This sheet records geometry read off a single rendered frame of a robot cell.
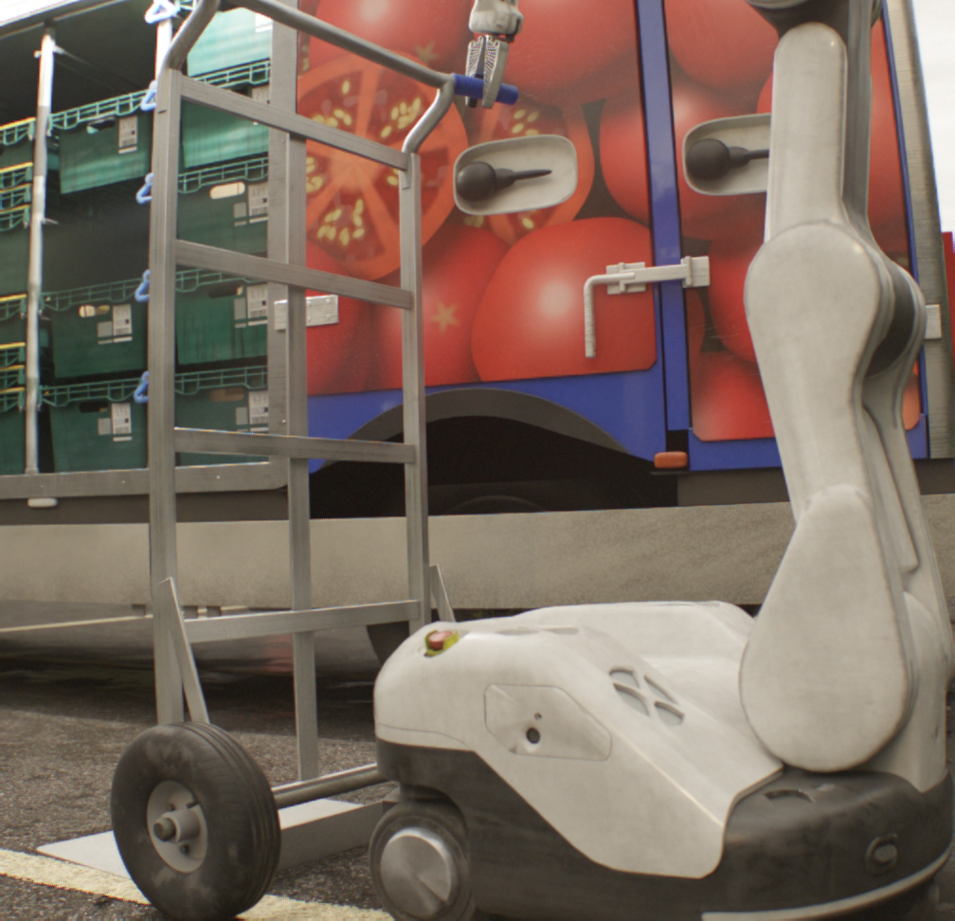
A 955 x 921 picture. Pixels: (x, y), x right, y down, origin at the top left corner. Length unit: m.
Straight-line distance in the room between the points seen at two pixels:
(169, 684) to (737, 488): 1.36
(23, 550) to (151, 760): 1.98
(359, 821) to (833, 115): 1.20
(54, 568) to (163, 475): 1.78
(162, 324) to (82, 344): 1.93
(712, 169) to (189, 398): 1.49
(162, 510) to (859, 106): 0.98
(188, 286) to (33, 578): 0.89
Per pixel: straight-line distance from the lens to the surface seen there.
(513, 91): 2.14
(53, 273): 3.82
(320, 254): 2.92
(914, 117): 2.62
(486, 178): 2.75
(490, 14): 2.11
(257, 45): 3.42
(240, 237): 3.27
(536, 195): 2.75
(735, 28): 2.72
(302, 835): 1.79
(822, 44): 1.42
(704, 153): 2.62
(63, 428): 3.55
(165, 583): 1.58
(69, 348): 3.57
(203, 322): 3.28
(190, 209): 3.37
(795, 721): 1.30
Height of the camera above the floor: 0.47
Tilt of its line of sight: 5 degrees up
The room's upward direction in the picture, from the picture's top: 2 degrees counter-clockwise
